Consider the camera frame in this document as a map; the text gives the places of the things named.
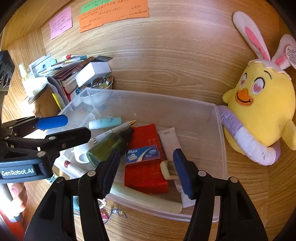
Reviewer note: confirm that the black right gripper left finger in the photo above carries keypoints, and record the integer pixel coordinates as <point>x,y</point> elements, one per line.
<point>54,217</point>

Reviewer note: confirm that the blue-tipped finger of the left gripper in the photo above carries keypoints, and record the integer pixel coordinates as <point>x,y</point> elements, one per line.
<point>44,123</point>

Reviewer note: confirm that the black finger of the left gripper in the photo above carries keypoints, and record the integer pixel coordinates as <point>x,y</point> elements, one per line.
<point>50,146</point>

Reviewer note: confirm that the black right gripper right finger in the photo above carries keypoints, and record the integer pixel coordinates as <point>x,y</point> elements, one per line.
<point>238,217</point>

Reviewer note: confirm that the teal small tube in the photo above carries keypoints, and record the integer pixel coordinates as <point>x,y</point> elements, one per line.
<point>104,123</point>

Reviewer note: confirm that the green pump bottle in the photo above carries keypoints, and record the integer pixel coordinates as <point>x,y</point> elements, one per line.
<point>101,151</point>

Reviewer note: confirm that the white gold-tipped pen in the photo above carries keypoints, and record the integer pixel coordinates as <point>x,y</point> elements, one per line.
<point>116,129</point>

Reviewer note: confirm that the small green printed packet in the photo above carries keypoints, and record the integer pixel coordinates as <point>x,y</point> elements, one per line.
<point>168,170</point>

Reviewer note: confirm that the red fabric pouch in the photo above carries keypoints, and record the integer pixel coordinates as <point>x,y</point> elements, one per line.
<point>146,177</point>

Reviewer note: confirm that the blue Max staples box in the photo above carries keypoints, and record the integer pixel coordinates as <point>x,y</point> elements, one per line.
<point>142,154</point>

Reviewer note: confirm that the pink cosmetic tube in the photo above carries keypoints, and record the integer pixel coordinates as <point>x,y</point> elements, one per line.
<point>173,159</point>

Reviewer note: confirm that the blue tape roll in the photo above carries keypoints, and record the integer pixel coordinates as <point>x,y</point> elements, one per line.
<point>76,204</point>

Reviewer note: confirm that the white long tube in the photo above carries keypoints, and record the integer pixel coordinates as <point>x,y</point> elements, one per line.
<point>145,200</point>

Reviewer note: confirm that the person's hand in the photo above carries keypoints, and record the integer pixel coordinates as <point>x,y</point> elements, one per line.
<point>20,197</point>

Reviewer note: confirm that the brown cylindrical container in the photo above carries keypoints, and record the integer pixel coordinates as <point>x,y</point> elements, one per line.
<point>43,103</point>

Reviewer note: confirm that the stack of books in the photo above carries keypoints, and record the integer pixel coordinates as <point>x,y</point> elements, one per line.
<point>44,72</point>

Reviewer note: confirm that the bowl of marbles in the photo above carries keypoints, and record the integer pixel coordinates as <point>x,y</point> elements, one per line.
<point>99,83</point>

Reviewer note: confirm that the clear plastic storage bin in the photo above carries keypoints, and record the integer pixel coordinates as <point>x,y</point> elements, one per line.
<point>161,124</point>

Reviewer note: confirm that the white small box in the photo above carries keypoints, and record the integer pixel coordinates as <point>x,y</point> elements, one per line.
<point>92,71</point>

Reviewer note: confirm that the pink sticky note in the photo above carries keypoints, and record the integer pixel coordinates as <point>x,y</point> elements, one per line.
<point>60,23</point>

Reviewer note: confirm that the yellow chick plush toy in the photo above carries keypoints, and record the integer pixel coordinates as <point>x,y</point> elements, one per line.
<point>258,112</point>

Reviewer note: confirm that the green sticky note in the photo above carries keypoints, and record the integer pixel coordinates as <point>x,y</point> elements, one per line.
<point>93,4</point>

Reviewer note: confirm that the orange paper note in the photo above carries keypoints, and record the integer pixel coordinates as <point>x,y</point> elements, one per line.
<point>111,12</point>

